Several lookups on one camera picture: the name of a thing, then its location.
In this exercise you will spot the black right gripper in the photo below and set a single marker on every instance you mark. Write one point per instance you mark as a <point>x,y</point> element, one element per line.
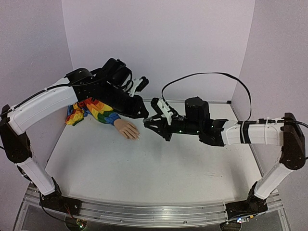
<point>168,123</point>

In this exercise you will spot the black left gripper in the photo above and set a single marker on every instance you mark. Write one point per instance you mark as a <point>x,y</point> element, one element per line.
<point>136,110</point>

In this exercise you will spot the glitter nail polish bottle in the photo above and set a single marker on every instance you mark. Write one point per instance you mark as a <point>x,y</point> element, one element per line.
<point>148,120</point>

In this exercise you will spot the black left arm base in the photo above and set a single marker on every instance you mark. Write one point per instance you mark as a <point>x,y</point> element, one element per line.
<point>57,202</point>

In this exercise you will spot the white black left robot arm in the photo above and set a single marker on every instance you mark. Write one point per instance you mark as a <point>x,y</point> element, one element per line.
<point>112,84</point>

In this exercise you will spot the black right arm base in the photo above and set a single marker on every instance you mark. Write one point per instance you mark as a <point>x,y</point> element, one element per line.
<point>252,205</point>

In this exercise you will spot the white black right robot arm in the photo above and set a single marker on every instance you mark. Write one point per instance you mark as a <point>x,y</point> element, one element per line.
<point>284,132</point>

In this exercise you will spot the mannequin hand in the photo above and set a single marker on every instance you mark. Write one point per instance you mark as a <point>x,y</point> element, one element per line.
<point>127,129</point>

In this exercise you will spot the rainbow colored sleeve cloth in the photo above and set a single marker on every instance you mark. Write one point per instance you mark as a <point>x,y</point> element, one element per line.
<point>100,111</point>

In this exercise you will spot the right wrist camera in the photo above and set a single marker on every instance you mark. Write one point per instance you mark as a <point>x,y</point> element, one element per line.
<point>163,108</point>

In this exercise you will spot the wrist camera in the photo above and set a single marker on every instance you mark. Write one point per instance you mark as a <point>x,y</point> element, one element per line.
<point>137,85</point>
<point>163,108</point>

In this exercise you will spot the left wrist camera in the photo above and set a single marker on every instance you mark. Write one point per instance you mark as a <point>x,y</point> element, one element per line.
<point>137,85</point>

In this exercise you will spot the aluminium front rail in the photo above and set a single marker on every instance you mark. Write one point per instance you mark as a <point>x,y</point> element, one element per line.
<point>156,216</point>

